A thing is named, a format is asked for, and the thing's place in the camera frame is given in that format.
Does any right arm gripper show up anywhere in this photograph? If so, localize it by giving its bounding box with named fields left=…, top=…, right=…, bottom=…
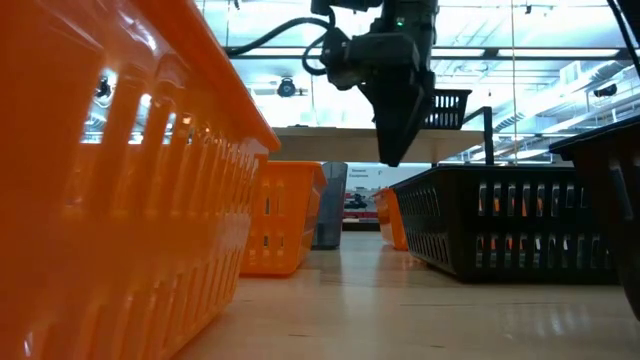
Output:
left=358, top=0, right=440, bottom=168

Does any black plastic basket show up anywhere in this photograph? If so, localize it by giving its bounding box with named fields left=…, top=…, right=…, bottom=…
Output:
left=389, top=164, right=619, bottom=285
left=422, top=88, right=473, bottom=131
left=548, top=113, right=640, bottom=324

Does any grey plastic basket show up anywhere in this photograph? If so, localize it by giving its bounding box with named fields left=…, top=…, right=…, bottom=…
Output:
left=310, top=161, right=349, bottom=251

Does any large orange plastic basket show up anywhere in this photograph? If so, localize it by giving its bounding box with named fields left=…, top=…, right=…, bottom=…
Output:
left=0, top=0, right=281, bottom=360

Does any black metal shelf leg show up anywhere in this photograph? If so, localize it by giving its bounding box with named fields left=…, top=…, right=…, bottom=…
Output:
left=462, top=104, right=495, bottom=167

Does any light wooden shelf board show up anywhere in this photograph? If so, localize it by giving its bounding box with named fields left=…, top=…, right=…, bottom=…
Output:
left=269, top=126, right=484, bottom=165

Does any overhead light bar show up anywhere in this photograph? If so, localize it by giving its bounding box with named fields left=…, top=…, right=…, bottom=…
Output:
left=223, top=45, right=640, bottom=62

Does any distant red bench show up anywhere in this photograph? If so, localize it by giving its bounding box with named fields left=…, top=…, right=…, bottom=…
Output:
left=342, top=209, right=380, bottom=224

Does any round black ceiling device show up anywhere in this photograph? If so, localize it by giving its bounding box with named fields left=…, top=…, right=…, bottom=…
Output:
left=276, top=76, right=308, bottom=99

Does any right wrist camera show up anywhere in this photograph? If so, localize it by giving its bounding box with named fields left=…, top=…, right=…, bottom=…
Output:
left=322, top=30, right=422, bottom=92

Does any thin hanging cord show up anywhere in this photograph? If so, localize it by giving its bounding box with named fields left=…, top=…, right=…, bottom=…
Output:
left=509, top=0, right=517, bottom=166

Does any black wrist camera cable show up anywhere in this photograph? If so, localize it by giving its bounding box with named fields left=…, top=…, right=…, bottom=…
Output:
left=223, top=16, right=336, bottom=78

